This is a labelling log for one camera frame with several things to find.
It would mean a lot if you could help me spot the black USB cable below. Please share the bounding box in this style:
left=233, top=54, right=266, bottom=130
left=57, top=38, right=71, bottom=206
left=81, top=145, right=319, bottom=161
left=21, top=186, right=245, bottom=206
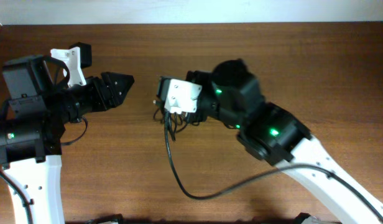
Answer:
left=152, top=99, right=201, bottom=142

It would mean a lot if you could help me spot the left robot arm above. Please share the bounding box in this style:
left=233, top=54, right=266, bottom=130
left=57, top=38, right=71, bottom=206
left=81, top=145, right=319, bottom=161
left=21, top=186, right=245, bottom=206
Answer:
left=0, top=55, right=134, bottom=223

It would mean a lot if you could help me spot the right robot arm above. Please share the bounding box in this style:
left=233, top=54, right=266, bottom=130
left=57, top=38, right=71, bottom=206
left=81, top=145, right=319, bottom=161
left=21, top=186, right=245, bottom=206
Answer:
left=186, top=59, right=383, bottom=223

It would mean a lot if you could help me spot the right arm base clamp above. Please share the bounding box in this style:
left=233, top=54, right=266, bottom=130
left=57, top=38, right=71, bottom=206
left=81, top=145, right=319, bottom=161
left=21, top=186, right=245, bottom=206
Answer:
left=292, top=213, right=326, bottom=224

